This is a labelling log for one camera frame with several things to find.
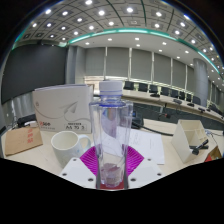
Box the round ceiling lights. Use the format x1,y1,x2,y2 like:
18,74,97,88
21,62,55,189
23,0,218,56

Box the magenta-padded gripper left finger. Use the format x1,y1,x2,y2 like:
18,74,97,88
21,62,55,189
59,145,101,190

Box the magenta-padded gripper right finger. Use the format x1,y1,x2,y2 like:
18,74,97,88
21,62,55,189
124,144,165,190

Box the brown cardboard envelope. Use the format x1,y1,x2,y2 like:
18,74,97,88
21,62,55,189
3,124,44,158

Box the white printed paper sheet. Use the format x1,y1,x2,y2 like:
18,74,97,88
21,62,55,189
128,128,166,165

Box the black hand tool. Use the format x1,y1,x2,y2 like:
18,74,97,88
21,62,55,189
189,139,210,156

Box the clear plastic water bottle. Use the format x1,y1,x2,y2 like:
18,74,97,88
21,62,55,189
88,79,134,189

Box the black power adapter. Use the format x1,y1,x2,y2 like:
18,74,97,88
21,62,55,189
16,113,38,128

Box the row of black office chairs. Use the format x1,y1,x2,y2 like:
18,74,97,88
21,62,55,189
123,80,224,116

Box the cream open cardboard box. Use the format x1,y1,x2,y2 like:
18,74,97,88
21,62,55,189
171,119,209,164

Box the black desk phone console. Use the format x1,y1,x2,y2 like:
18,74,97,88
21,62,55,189
131,116,145,130

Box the long curved conference desk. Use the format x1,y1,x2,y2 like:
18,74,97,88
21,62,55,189
84,87,224,125

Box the black desk microphone units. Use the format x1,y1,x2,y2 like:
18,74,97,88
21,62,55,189
149,93,208,114

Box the white ceramic mug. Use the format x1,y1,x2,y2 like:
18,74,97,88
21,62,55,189
50,130,92,169

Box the white copy paper box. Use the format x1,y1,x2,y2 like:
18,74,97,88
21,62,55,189
32,83,94,134

